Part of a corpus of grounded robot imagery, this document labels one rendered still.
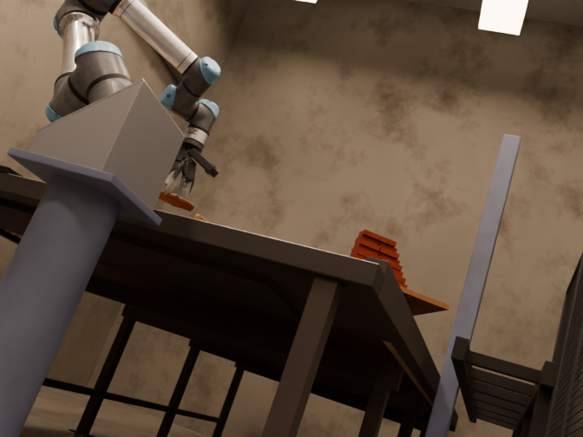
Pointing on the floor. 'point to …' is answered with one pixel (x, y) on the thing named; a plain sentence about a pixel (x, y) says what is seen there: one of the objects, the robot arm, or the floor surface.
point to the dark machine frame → (493, 406)
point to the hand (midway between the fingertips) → (174, 199)
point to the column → (53, 272)
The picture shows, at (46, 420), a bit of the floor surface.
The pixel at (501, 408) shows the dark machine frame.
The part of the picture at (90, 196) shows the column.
